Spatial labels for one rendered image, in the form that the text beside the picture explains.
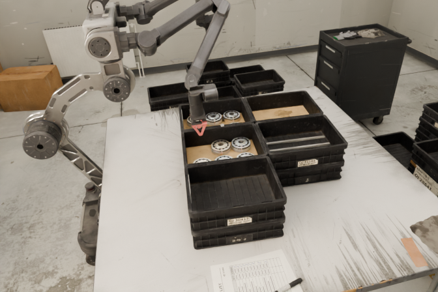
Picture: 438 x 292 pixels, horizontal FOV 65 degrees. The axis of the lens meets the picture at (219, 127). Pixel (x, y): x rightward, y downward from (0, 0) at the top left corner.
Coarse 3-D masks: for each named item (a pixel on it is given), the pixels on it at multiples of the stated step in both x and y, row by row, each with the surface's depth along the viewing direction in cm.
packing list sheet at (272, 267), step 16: (256, 256) 143; (272, 256) 142; (224, 272) 137; (240, 272) 137; (256, 272) 136; (272, 272) 136; (288, 272) 136; (224, 288) 132; (240, 288) 131; (256, 288) 131; (272, 288) 131
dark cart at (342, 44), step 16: (320, 32) 321; (336, 32) 325; (384, 32) 319; (320, 48) 328; (336, 48) 298; (352, 48) 287; (368, 48) 291; (384, 48) 294; (400, 48) 299; (320, 64) 335; (336, 64) 306; (352, 64) 296; (368, 64) 299; (384, 64) 303; (400, 64) 307; (320, 80) 336; (336, 80) 310; (352, 80) 305; (368, 80) 309; (384, 80) 313; (336, 96) 311; (352, 96) 314; (368, 96) 318; (384, 96) 323; (352, 112) 324; (368, 112) 328; (384, 112) 333
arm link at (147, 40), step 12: (204, 0) 157; (216, 0) 156; (192, 12) 155; (204, 12) 158; (228, 12) 159; (168, 24) 152; (180, 24) 153; (144, 36) 147; (156, 36) 148; (168, 36) 154; (144, 48) 148; (156, 48) 156
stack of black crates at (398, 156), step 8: (376, 136) 265; (384, 136) 266; (392, 136) 268; (400, 136) 270; (408, 136) 263; (384, 144) 271; (392, 144) 273; (400, 144) 272; (408, 144) 264; (392, 152) 265; (400, 152) 264; (408, 152) 264; (400, 160) 256; (408, 160) 255
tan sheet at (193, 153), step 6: (252, 144) 187; (186, 150) 186; (192, 150) 186; (198, 150) 185; (204, 150) 185; (210, 150) 185; (252, 150) 183; (192, 156) 181; (198, 156) 181; (204, 156) 180; (210, 156) 180; (216, 156) 180; (234, 156) 179; (192, 162) 177
